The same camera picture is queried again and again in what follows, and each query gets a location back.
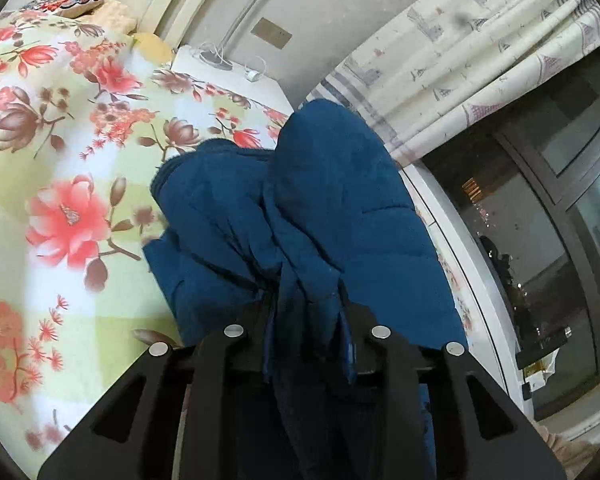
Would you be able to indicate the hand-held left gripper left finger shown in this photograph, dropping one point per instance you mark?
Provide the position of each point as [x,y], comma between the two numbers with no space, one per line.
[252,341]

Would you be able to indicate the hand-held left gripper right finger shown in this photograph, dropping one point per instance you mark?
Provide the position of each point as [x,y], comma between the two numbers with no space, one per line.
[362,341]

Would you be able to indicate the blue padded jacket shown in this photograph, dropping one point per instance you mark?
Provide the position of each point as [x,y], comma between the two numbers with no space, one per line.
[330,200]

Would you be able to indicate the white window sill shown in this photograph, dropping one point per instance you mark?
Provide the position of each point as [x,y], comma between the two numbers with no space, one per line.
[472,270]

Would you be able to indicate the dark window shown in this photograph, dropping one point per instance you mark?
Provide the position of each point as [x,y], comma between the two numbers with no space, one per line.
[540,210]

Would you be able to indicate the beige cloth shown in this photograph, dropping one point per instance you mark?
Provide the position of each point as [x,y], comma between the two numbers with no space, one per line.
[565,455]

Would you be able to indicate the white nightstand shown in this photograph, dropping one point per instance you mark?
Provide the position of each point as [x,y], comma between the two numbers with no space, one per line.
[260,91]

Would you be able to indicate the white charger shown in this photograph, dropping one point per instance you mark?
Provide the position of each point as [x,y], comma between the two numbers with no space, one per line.
[254,74]

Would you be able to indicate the floral bed sheet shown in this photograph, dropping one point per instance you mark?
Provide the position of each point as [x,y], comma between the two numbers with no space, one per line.
[80,135]

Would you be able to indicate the printed cream curtain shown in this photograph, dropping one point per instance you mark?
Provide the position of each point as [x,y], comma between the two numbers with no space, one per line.
[455,60]

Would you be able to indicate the yellow pillow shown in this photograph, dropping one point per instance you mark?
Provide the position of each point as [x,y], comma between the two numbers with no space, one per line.
[152,47]

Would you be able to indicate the white headboard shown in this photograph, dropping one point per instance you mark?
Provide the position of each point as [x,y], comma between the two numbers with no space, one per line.
[165,0]

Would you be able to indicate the cream pillow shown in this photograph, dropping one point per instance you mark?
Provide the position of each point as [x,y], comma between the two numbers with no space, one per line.
[111,16]

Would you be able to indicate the patterned cushion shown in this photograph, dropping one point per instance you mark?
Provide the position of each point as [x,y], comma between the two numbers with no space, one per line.
[65,1]

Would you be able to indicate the beige wall switch plate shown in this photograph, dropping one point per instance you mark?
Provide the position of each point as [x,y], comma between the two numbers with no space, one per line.
[272,33]

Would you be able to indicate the white wall pipe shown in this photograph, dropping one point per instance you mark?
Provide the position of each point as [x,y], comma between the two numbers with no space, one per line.
[245,15]

